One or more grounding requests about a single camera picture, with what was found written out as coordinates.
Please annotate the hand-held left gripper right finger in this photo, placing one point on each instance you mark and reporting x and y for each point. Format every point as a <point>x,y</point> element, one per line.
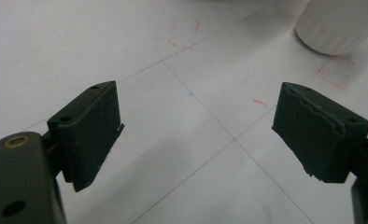
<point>316,137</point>

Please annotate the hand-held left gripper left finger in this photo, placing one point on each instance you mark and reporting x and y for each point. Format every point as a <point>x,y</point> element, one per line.
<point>85,137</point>

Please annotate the white cup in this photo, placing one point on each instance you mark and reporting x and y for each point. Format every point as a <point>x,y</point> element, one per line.
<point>337,25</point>

